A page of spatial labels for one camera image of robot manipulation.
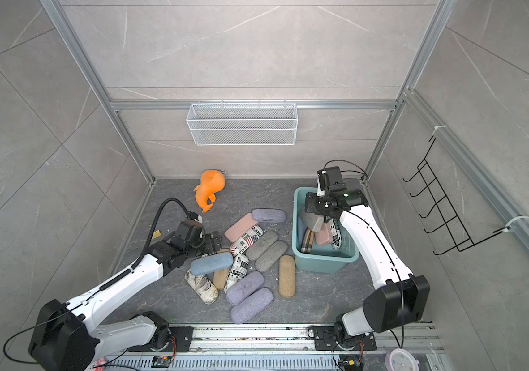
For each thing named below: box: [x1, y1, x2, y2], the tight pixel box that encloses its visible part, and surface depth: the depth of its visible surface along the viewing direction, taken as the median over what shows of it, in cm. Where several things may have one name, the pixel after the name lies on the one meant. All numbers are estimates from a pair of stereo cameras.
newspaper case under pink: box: [229, 225, 264, 256], surface depth 95 cm
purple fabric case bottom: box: [230, 287, 274, 325], surface depth 79 cm
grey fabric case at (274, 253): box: [255, 239, 289, 273], surface depth 91 cm
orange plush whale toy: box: [193, 169, 226, 214], surface depth 112 cm
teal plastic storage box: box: [291, 187, 360, 274], surface depth 89 cm
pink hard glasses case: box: [314, 221, 333, 247], surface depth 93 cm
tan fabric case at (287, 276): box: [278, 255, 296, 299], surface depth 86 cm
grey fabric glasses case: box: [245, 230, 279, 261], surface depth 94 cm
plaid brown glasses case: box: [300, 226, 315, 255], surface depth 90 cm
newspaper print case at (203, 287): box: [184, 268, 219, 305], surface depth 83 cm
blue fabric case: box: [190, 251, 235, 276], surface depth 85 cm
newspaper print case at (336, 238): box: [329, 217, 342, 250], surface depth 93 cm
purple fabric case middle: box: [225, 270, 265, 306], surface depth 80 cm
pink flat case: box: [224, 212, 259, 242], surface depth 100 cm
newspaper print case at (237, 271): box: [223, 253, 250, 294], surface depth 86 cm
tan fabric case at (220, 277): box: [213, 248, 231, 290], surface depth 85 cm
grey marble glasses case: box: [298, 211, 325, 232], surface depth 88 cm
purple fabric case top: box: [252, 207, 287, 223], surface depth 103 cm
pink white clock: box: [384, 347, 421, 371], surface depth 69 cm
